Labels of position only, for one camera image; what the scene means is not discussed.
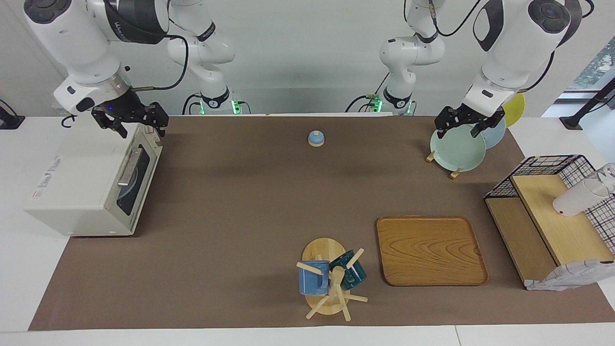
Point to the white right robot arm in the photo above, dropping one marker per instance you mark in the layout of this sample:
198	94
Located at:
72	38

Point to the dark green ceramic mug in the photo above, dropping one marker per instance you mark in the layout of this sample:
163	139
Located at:
354	276

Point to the brown table mat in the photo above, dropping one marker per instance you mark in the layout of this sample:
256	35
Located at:
240	202

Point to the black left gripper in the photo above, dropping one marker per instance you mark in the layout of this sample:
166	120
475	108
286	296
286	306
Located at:
468	115

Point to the wooden shelf box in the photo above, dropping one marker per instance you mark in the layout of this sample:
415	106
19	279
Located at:
562	230

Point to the blue racked plate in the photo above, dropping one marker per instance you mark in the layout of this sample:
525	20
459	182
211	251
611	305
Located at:
497	134

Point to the small blue lid wooden knob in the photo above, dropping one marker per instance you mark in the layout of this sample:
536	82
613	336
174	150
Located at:
316	139

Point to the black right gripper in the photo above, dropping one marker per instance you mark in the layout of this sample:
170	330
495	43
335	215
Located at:
125	108

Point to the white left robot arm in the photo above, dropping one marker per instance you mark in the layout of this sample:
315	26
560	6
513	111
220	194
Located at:
514	43

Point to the wooden serving tray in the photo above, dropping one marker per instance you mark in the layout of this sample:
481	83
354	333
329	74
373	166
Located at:
430	250

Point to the wooden plate rack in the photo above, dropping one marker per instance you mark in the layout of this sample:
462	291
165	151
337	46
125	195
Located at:
454	174

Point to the black table clamp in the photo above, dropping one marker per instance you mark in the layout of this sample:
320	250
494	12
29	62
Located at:
9	121

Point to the cream toaster oven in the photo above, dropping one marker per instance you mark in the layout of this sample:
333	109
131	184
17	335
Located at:
77	178

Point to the wooden mug tree stand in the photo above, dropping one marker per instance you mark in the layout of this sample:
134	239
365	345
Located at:
324	250

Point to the white plastic cup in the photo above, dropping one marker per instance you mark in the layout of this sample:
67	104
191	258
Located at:
574	202

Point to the black clamp stand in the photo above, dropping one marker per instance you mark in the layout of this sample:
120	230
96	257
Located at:
588	105

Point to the pale green plate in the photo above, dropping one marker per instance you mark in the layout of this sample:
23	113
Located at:
456	151

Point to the blue ceramic mug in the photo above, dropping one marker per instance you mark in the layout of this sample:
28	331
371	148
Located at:
312	281

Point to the clear glass cup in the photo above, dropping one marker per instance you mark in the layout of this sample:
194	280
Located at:
608	175

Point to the yellow plate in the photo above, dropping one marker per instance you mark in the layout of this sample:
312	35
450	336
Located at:
516	108

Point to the grey grid patterned cloth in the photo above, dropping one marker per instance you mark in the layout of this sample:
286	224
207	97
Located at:
567	278

